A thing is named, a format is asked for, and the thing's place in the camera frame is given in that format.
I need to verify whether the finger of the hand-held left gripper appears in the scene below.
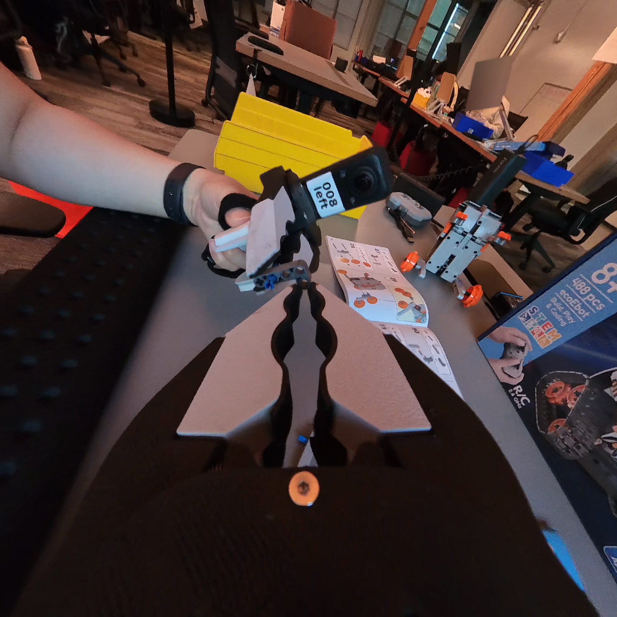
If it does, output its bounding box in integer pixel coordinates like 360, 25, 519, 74
287, 219, 323, 273
245, 187, 297, 279

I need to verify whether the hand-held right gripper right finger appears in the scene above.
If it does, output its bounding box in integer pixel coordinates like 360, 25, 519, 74
308, 283, 432, 467

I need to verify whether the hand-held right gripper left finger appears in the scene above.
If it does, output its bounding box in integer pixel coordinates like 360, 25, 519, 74
176, 284, 304, 467

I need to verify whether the dark grey technic beam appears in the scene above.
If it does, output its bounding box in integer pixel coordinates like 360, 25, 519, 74
235, 260, 312, 295

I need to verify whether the person's left forearm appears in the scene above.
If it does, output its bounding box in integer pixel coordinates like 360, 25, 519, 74
0, 63, 174, 220

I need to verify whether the background grey desk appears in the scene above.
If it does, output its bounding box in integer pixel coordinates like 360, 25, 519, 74
236, 31, 379, 109

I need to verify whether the person's left hand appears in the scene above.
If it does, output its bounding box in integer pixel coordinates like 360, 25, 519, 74
183, 169, 258, 279

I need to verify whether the red storage bin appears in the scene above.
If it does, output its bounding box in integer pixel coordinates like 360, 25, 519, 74
371, 121, 403, 157
399, 140, 437, 176

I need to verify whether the grey remote controller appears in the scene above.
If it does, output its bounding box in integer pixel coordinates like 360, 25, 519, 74
386, 192, 433, 227

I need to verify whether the black tablet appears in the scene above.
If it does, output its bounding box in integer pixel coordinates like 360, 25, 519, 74
393, 173, 446, 205

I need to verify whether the yellow plastic bin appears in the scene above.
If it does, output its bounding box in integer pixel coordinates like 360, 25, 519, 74
213, 92, 374, 220

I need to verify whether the open instruction booklet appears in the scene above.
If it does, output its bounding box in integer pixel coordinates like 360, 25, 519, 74
325, 235, 464, 401

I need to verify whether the black wristband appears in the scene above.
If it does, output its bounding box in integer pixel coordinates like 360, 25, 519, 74
163, 163, 205, 226

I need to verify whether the grey orange toy robot model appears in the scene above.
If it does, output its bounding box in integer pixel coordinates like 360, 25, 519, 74
400, 202, 513, 309

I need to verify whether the long wooden workbench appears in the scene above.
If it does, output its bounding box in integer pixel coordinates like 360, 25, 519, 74
354, 62, 591, 205

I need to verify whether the brown cardboard box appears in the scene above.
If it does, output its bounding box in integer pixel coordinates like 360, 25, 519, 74
281, 0, 336, 59

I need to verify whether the black upright router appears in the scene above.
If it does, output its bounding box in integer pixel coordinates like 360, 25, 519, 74
468, 150, 527, 209

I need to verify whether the black pole stand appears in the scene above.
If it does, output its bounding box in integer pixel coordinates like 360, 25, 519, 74
149, 0, 196, 127

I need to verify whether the blue robot kit box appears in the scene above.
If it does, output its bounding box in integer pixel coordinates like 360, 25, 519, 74
477, 233, 617, 584

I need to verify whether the blue storage bin with lid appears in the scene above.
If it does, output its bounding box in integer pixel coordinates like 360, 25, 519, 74
522, 141, 575, 187

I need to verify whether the black office chair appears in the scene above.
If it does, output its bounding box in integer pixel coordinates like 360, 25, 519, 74
521, 178, 617, 273

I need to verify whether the white bottle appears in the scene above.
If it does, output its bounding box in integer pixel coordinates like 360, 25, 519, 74
14, 36, 43, 80

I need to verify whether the black usb cable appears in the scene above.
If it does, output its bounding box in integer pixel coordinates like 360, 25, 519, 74
391, 212, 416, 243

